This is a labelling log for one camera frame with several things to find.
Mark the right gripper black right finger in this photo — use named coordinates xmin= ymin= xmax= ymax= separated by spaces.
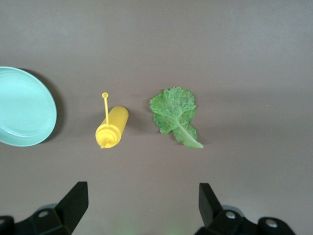
xmin=195 ymin=183 xmax=298 ymax=235

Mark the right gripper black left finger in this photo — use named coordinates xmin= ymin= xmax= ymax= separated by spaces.
xmin=0 ymin=181 xmax=89 ymax=235

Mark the yellow squeeze bottle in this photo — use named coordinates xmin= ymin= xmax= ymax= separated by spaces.
xmin=95 ymin=92 xmax=130 ymax=149

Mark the green lettuce leaf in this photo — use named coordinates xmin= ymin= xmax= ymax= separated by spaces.
xmin=149 ymin=86 xmax=204 ymax=149

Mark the mint green plate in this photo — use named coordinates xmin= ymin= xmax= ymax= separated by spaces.
xmin=0 ymin=66 xmax=57 ymax=147

